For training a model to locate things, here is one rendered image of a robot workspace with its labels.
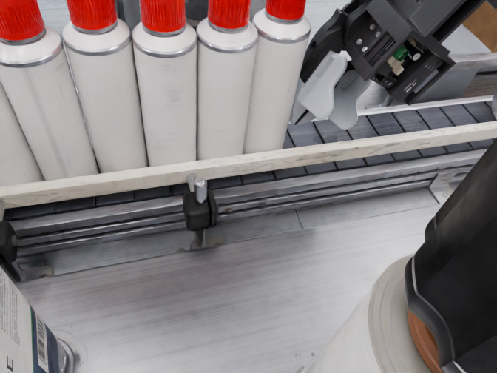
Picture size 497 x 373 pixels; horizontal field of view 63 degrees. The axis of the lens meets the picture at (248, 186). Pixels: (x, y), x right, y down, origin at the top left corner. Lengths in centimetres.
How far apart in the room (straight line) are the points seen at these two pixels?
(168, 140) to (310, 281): 19
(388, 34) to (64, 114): 27
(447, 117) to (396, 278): 45
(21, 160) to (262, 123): 23
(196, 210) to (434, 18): 25
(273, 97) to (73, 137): 18
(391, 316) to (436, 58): 26
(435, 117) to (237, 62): 34
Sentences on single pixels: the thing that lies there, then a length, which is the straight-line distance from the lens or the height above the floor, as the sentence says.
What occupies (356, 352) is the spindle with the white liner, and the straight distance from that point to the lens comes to 20.
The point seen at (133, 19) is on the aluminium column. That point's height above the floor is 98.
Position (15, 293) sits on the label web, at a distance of 26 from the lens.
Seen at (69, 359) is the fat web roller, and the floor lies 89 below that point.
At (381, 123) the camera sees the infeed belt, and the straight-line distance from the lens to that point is 57.
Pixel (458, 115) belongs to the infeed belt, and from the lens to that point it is 64.
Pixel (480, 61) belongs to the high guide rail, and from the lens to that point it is 60.
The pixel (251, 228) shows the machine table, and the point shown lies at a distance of 47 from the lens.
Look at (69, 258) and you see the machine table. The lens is 47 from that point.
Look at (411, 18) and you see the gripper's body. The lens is 38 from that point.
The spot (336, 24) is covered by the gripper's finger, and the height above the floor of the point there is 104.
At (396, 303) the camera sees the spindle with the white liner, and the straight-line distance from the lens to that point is 19.
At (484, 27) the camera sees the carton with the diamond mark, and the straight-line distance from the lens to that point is 87.
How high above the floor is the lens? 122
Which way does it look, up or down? 51 degrees down
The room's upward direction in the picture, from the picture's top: 9 degrees clockwise
